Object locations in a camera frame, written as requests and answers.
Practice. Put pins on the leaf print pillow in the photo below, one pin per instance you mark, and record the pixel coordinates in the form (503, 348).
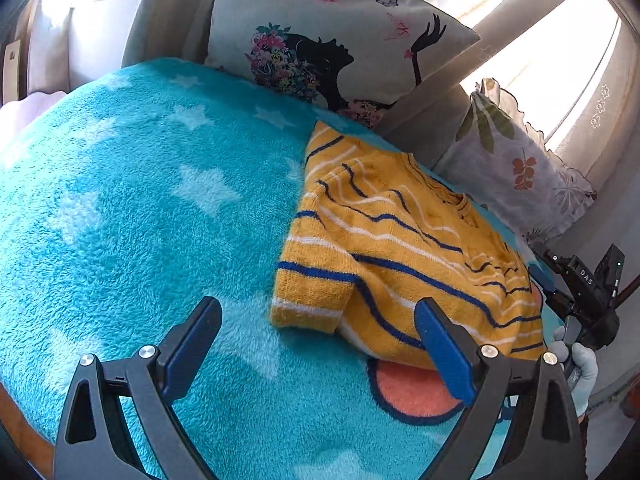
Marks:
(525, 170)

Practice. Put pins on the yellow striped knit sweater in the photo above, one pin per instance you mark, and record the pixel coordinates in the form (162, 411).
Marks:
(400, 240)

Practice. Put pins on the person's right hand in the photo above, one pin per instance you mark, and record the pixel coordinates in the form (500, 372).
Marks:
(586, 365)

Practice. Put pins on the beige curtain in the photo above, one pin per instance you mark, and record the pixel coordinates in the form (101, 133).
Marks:
(590, 125)

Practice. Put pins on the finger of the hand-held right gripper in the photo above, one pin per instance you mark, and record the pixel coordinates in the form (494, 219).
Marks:
(542, 278)

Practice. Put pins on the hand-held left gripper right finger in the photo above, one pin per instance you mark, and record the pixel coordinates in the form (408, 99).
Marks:
(445, 355)

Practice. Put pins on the silhouette print cushion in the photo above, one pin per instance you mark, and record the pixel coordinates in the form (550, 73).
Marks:
(300, 10)

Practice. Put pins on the turquoise star printed blanket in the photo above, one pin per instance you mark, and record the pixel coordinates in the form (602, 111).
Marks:
(125, 210)

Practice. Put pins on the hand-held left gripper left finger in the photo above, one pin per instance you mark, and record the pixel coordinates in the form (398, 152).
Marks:
(187, 345)

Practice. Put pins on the lavender pillow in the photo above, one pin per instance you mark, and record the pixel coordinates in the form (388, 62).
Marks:
(25, 110)

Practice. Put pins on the wooden bed frame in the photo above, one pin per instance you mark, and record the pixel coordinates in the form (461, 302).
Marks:
(17, 425)

